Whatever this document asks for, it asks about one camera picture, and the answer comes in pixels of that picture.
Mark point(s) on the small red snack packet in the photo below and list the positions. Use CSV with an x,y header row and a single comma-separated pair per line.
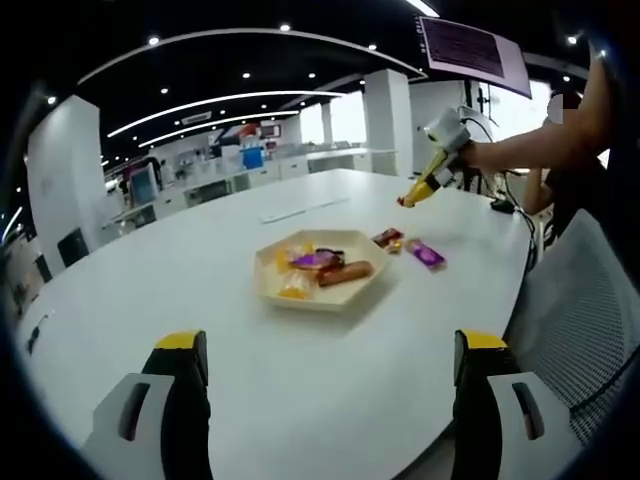
x,y
387,236

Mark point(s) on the purple snack packet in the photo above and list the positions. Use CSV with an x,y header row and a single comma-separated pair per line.
x,y
315,260
425,256

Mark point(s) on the white pillar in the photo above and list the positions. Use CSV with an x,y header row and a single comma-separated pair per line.
x,y
65,170
387,120

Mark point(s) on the ceiling air vent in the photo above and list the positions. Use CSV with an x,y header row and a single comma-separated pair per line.
x,y
196,119

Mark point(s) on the person's dark shirt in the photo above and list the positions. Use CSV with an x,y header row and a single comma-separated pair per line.
x,y
622,200

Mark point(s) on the black adapter box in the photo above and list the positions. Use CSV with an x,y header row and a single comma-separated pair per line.
x,y
500,205

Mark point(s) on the grey mesh office chair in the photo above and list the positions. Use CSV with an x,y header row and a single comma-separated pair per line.
x,y
580,310

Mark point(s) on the white cabinet row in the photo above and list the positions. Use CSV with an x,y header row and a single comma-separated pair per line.
x,y
292,167

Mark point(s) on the colourful wall display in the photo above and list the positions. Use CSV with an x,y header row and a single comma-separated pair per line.
x,y
272,131

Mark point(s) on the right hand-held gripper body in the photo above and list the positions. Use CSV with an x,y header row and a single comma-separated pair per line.
x,y
447,129

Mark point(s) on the black snack piece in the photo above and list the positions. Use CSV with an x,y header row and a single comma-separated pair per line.
x,y
331,250

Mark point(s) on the large monitor screen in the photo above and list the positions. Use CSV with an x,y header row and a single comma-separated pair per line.
x,y
472,52

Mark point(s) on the person's right hand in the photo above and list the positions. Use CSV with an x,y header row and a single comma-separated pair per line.
x,y
475,156

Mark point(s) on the black chair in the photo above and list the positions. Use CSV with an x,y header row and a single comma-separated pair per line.
x,y
42,267
72,247

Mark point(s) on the blue box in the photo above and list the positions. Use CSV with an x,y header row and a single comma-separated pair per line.
x,y
252,159

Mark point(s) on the white screen kiosk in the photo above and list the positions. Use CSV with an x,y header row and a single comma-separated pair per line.
x,y
145,183

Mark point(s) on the beige hexagonal container tray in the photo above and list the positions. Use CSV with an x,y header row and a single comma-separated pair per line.
x,y
350,242

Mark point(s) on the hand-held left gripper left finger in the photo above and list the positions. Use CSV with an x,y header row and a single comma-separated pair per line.
x,y
180,425

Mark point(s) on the beige food tongs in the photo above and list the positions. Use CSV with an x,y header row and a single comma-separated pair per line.
x,y
406,201

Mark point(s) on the long red snack packet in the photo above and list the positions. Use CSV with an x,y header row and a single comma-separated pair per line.
x,y
347,274

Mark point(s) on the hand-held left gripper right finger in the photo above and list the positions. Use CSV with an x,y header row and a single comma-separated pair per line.
x,y
475,425

